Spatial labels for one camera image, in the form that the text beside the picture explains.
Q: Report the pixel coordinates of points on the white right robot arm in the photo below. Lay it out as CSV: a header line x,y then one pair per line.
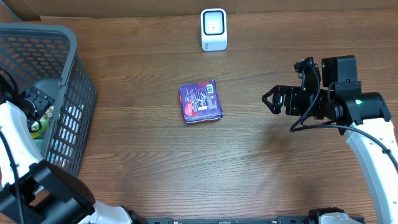
x,y
331,96

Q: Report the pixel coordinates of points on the white packet in basket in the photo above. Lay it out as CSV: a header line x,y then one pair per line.
x,y
70,131

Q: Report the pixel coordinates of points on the brown cardboard backdrop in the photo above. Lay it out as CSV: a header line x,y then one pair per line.
x,y
34,9

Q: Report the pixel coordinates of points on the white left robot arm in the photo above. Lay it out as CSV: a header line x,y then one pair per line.
x,y
40,192

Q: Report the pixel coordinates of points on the purple sanitary pad pack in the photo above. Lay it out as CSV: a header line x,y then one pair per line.
x,y
200,102

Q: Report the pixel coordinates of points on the green yellow snack pouch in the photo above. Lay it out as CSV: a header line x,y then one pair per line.
x,y
42,123

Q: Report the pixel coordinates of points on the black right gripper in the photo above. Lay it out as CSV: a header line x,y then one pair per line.
x,y
291,93

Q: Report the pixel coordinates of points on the grey plastic mesh basket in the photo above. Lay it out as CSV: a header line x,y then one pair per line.
x,y
45,56

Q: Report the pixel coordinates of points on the white barcode scanner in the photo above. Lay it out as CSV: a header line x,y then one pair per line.
x,y
214,31

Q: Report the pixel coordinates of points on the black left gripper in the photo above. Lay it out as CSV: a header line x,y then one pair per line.
x,y
46,99

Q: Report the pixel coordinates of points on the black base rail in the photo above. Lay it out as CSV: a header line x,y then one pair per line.
x,y
278,220

